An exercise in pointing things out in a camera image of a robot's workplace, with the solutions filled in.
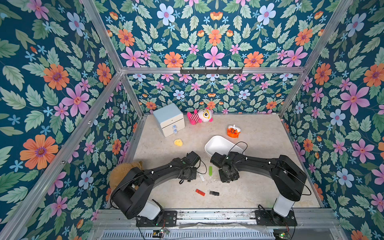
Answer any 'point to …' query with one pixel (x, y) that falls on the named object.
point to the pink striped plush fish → (203, 115)
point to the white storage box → (221, 144)
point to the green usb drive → (210, 170)
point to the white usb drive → (202, 177)
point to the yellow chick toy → (178, 142)
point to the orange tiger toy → (233, 131)
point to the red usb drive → (200, 192)
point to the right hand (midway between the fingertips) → (226, 178)
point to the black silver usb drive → (214, 193)
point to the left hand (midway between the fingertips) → (194, 175)
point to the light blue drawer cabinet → (171, 120)
